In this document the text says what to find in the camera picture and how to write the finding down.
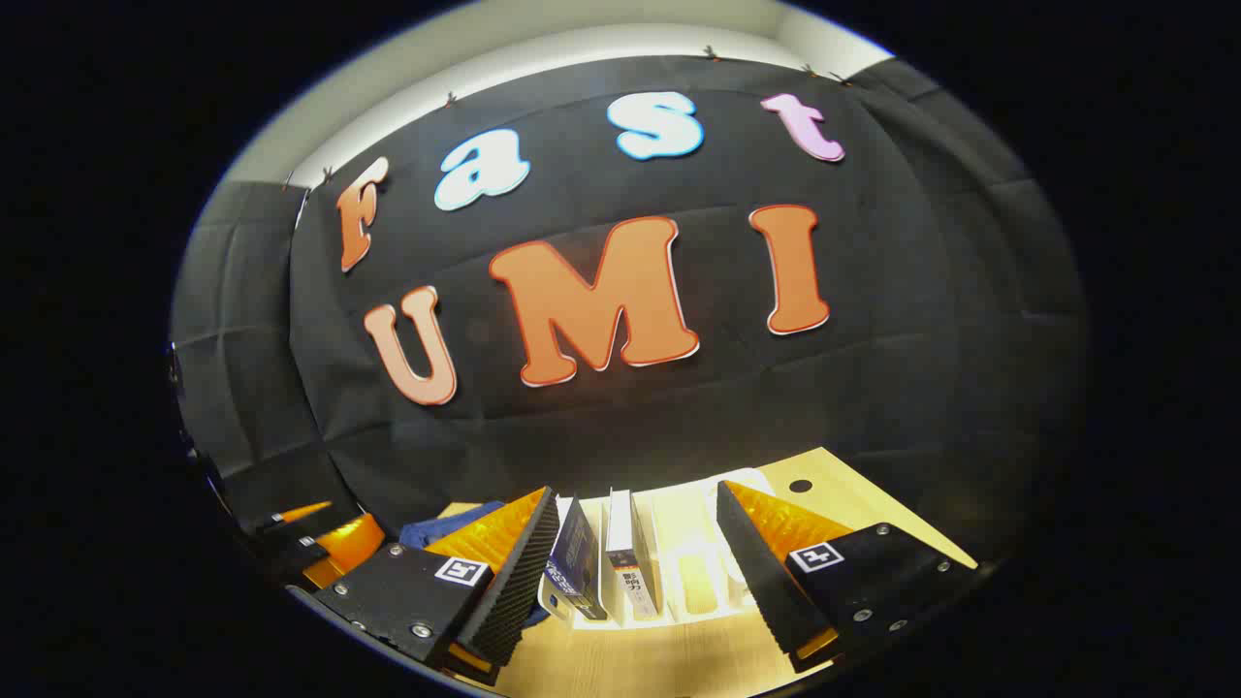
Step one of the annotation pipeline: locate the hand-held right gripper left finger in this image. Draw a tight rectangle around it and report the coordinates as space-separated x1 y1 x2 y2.
312 487 561 687

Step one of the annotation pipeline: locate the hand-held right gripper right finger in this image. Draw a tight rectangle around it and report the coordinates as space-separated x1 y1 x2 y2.
716 480 980 675

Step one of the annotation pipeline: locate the white bookshelf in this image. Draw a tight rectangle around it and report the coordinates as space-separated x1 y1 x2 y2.
538 468 769 633

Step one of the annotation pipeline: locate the blue cover book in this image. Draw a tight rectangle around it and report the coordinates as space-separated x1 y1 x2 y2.
541 496 610 623

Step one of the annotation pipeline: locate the blue schoolbag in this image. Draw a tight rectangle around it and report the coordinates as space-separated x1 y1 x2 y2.
399 500 507 552

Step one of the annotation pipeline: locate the white and grey cover book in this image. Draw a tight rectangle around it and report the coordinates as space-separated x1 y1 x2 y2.
603 490 666 621

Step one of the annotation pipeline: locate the black backdrop cloth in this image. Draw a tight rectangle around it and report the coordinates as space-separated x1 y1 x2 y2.
170 53 1092 563

